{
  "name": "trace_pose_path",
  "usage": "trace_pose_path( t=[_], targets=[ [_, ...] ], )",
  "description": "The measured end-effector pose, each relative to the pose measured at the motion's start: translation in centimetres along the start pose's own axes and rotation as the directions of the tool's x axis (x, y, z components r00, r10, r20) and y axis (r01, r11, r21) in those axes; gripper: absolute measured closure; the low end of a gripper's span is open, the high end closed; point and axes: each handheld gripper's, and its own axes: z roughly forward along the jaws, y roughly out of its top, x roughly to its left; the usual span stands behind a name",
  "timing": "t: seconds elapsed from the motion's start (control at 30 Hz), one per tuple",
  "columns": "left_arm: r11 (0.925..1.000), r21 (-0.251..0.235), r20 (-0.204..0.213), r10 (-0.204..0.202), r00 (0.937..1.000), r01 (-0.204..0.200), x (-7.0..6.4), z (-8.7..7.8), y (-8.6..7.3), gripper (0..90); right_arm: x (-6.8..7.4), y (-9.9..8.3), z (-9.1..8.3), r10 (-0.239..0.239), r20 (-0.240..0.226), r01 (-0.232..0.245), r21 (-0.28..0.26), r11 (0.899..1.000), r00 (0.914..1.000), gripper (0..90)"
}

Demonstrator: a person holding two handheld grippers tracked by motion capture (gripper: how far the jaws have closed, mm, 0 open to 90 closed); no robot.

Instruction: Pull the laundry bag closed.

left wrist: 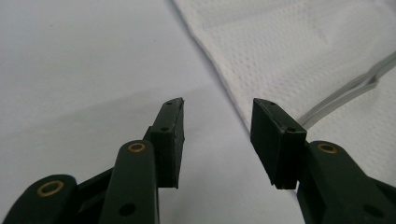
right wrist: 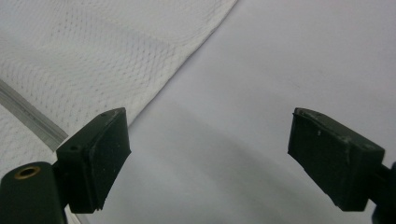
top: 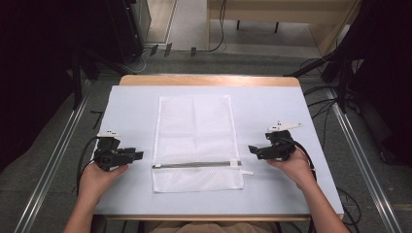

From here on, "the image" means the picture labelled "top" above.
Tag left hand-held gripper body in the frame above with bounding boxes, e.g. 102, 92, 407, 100
92, 129, 135, 173

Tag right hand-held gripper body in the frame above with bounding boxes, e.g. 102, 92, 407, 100
264, 120, 303, 162

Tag person's right hand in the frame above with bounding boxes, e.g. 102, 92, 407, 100
265, 147, 318, 191

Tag person's left hand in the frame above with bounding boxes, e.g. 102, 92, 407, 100
78, 162, 129, 206

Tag black floor tape strip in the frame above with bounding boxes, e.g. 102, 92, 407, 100
89, 110, 105, 130

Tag pale blue table cover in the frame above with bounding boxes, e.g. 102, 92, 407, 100
93, 84, 345, 216

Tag white mesh laundry bag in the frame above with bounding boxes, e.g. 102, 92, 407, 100
151, 94, 255, 194

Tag black metal stand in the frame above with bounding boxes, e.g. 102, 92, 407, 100
284, 51, 353, 115
70, 48, 137, 111

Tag wooden table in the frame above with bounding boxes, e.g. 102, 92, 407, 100
92, 74, 345, 222

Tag person's beige trousers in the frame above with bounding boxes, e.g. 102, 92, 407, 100
145, 220, 280, 233

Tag black curtain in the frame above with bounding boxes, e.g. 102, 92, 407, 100
334, 0, 412, 168
0, 0, 113, 173

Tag black cabinet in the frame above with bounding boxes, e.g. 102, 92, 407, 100
105, 0, 153, 65

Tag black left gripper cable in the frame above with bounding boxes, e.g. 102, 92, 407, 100
75, 136, 99, 197

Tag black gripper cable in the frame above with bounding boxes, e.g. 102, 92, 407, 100
285, 137, 318, 183
75, 136, 99, 197

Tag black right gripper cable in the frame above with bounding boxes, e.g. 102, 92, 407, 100
285, 137, 318, 183

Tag black floor cables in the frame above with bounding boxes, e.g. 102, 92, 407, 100
299, 57, 339, 150

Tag metal floor rail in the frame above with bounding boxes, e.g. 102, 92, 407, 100
326, 86, 403, 233
13, 81, 92, 233

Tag white floor cable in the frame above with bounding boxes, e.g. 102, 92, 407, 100
124, 48, 154, 74

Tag black hanging cable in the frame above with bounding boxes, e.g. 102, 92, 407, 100
207, 0, 227, 53

